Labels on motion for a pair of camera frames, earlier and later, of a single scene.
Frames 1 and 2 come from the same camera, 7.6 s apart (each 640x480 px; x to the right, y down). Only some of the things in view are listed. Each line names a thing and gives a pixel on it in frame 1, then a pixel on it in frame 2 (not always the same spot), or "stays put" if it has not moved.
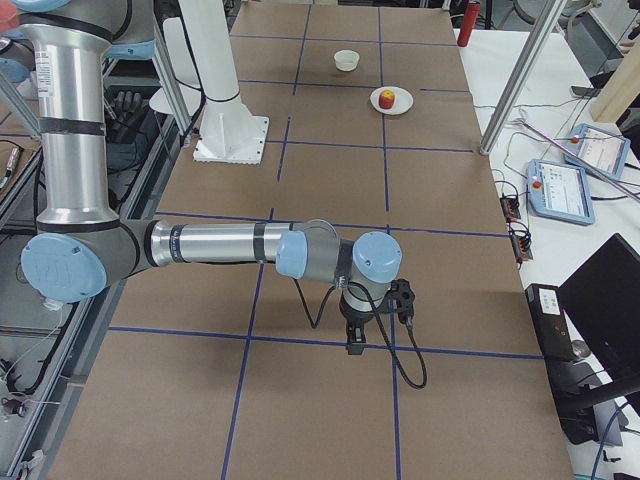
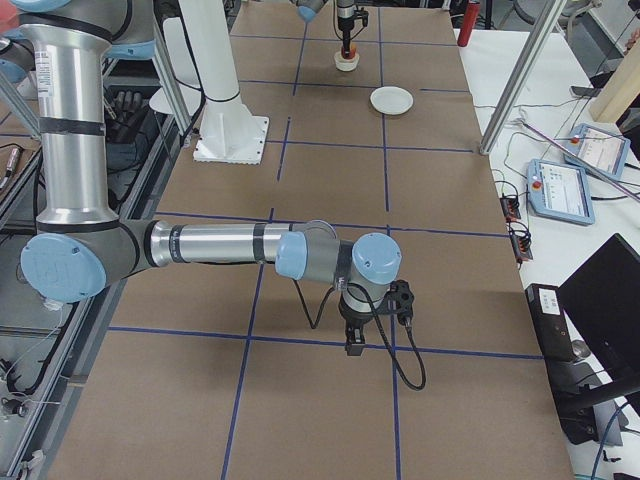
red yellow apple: [386, 99] to [352, 52]
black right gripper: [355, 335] stays put
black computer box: [551, 322] stays put
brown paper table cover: [215, 371] stays put
